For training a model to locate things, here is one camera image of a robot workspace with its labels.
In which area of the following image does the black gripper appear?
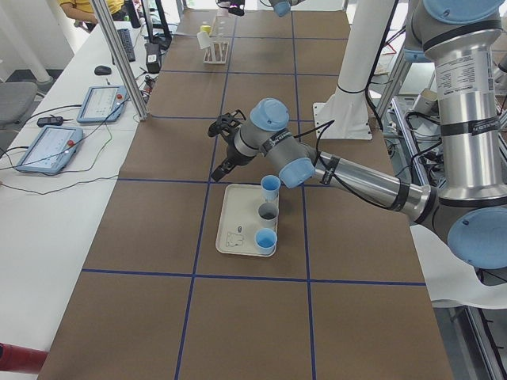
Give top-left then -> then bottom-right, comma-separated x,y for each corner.
215,0 -> 245,16
211,130 -> 257,182

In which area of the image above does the cream white plastic cup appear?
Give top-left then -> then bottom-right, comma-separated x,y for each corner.
196,31 -> 212,50

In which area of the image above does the light blue cup back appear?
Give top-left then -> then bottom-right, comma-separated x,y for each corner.
260,175 -> 281,202

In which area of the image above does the light blue cup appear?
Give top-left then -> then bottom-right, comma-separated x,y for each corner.
254,228 -> 277,256
260,175 -> 281,202

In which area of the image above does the grey plastic cup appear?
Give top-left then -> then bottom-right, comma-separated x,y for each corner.
257,202 -> 279,228

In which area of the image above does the light blue cup front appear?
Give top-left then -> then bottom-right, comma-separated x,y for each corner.
254,228 -> 277,256

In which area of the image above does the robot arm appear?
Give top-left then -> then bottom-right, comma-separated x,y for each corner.
208,1 -> 506,269
215,0 -> 301,17

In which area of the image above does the cream serving tray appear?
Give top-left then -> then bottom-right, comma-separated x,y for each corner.
215,184 -> 279,257

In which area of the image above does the black keyboard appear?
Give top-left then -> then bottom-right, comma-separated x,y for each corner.
116,28 -> 135,62

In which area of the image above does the upper teach pendant tablet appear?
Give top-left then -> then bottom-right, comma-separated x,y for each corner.
76,85 -> 128,124

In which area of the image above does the teach pendant tablet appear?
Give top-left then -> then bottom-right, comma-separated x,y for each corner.
76,85 -> 128,124
15,125 -> 84,175

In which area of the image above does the black computer mouse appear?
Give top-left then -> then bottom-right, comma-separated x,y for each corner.
93,65 -> 112,76

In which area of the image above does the lower teach pendant tablet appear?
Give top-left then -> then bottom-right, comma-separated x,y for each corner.
15,125 -> 84,175

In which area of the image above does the black power adapter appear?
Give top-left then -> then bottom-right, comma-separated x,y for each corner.
36,116 -> 64,127

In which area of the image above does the red thermos bottle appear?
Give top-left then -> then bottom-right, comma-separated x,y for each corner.
0,343 -> 48,374

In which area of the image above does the white wire cup rack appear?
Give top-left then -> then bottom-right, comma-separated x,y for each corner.
203,16 -> 231,65

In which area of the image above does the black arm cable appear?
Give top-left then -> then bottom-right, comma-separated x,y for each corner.
208,108 -> 401,211

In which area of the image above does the aluminium frame post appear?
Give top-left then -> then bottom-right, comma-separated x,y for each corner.
90,0 -> 148,121

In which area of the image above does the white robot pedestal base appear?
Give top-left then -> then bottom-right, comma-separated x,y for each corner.
314,0 -> 398,140

